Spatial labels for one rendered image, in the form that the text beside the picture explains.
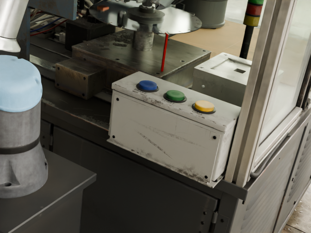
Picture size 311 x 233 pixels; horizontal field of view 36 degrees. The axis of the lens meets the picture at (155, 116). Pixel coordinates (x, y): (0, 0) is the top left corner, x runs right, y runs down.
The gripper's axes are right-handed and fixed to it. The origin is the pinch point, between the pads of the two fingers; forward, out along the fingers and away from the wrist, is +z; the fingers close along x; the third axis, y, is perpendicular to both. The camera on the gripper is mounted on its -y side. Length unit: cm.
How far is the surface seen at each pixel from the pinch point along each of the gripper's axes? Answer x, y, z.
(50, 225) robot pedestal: 46, 51, 22
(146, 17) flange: 2.0, 4.9, 3.1
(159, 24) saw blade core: 6.1, 3.6, 1.6
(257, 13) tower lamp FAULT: 16.3, -15.5, -15.8
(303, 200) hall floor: 61, -115, 53
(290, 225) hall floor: 68, -92, 55
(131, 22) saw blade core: 2.8, 10.1, 5.0
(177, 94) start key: 35.0, 26.5, -4.7
